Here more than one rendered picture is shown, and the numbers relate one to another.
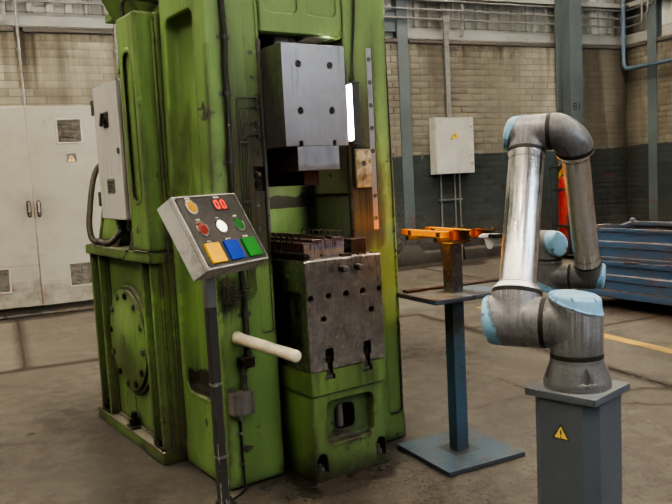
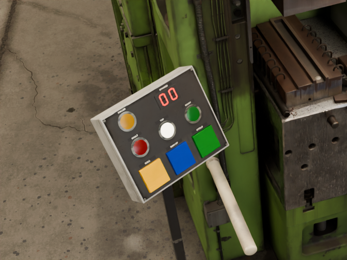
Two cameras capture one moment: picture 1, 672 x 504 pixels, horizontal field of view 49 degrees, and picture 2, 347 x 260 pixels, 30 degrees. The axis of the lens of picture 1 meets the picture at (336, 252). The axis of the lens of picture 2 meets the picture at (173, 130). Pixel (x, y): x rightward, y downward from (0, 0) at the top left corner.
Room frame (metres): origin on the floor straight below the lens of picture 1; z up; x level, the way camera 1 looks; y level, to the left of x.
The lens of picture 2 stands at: (1.31, -0.29, 2.33)
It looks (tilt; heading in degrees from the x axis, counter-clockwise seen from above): 41 degrees down; 27
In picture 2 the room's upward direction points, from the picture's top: 10 degrees counter-clockwise
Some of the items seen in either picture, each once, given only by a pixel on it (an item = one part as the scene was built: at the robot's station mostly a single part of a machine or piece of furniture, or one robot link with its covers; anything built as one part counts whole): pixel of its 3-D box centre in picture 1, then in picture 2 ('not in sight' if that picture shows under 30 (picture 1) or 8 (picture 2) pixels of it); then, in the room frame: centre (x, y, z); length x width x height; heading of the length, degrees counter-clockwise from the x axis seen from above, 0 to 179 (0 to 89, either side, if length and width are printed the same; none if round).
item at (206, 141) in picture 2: (250, 247); (205, 141); (2.65, 0.30, 1.01); 0.07 x 0.05 x 0.07; 150
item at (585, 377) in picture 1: (577, 368); not in sight; (2.12, -0.68, 0.65); 0.19 x 0.19 x 0.10
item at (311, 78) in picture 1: (296, 101); not in sight; (3.21, 0.13, 1.56); 0.42 x 0.39 x 0.40; 35
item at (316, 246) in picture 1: (296, 244); (290, 57); (3.18, 0.17, 0.96); 0.42 x 0.20 x 0.09; 35
